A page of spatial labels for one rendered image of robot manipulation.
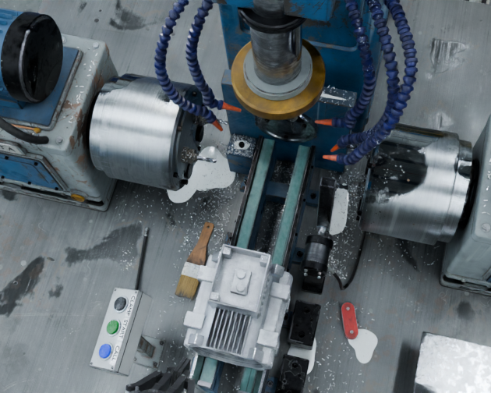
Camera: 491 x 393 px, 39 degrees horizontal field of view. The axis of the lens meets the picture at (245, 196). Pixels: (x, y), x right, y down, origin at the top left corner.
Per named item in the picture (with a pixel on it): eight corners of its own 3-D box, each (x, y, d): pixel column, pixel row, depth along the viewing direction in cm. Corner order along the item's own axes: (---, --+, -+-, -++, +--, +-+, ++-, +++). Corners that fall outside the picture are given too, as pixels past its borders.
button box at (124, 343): (128, 294, 150) (113, 286, 146) (153, 297, 146) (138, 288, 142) (104, 371, 144) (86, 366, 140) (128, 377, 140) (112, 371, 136)
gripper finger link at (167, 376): (153, 415, 114) (144, 413, 115) (171, 387, 125) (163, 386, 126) (157, 393, 114) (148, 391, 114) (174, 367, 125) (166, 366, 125)
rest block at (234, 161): (234, 151, 184) (231, 130, 173) (259, 156, 183) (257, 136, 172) (229, 171, 182) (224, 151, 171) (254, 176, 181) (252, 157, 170)
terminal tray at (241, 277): (224, 253, 145) (221, 243, 138) (273, 265, 143) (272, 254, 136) (209, 308, 141) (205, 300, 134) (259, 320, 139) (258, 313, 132)
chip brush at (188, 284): (201, 221, 177) (200, 219, 176) (219, 226, 176) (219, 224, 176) (174, 295, 170) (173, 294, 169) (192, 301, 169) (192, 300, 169)
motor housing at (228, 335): (213, 269, 160) (203, 244, 142) (293, 288, 157) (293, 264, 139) (189, 354, 153) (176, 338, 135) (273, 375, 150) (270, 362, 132)
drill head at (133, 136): (90, 95, 180) (59, 40, 157) (224, 121, 175) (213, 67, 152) (58, 181, 171) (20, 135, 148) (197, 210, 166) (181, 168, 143)
